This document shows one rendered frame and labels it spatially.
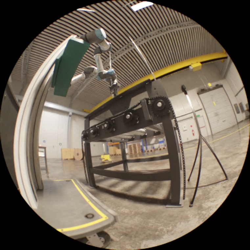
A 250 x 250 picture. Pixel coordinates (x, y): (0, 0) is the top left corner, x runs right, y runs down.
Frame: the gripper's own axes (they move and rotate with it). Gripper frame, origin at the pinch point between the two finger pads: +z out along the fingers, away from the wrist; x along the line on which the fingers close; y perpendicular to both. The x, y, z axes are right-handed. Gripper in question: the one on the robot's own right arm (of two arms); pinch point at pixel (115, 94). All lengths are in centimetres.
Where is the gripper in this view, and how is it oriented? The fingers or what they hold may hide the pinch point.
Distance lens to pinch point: 98.1
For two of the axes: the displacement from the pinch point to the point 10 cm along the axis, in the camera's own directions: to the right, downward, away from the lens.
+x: 8.0, -2.7, -5.4
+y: -5.9, -1.5, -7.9
